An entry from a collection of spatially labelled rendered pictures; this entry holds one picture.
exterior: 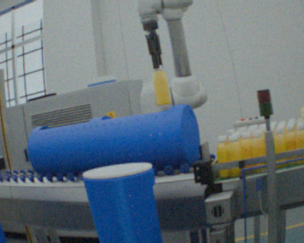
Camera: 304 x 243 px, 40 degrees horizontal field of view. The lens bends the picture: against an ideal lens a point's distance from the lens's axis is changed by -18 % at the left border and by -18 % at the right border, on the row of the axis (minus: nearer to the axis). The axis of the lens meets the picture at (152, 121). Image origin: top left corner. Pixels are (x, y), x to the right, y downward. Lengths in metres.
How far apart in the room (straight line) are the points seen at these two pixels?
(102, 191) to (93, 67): 3.32
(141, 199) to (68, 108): 2.37
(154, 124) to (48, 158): 0.61
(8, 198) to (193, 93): 1.35
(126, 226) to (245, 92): 3.42
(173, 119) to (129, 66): 3.13
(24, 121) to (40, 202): 1.88
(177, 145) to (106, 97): 1.92
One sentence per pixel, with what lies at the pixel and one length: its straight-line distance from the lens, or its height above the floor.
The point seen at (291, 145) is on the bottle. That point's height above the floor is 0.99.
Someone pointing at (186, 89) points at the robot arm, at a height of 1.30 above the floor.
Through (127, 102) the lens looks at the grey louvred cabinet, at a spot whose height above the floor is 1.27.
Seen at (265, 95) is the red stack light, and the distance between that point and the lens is 1.73.
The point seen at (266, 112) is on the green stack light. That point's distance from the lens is 1.74.
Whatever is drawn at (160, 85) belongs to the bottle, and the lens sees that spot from 2.21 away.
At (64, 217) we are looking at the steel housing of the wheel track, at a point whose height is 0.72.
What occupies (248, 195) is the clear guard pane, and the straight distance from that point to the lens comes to 1.93.
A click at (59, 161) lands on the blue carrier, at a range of 2.38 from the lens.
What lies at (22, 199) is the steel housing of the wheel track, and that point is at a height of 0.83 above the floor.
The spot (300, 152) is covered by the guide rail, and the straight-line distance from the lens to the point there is 1.93.
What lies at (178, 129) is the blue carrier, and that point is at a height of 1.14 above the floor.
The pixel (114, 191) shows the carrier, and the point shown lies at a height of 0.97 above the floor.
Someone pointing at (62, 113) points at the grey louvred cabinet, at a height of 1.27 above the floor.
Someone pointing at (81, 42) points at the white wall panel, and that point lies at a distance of 5.09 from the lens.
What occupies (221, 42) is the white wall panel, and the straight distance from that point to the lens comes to 5.05.
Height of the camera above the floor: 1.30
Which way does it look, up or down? 3 degrees down
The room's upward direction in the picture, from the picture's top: 9 degrees counter-clockwise
